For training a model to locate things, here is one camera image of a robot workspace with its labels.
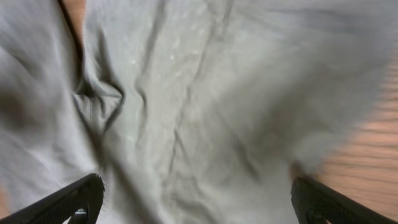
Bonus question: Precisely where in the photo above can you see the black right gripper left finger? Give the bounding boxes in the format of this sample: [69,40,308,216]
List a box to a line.
[1,173,104,224]

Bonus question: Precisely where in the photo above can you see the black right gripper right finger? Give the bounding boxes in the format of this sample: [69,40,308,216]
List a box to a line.
[291,176,397,224]

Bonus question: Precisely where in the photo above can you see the grey shorts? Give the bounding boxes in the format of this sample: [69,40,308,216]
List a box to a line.
[1,0,397,223]

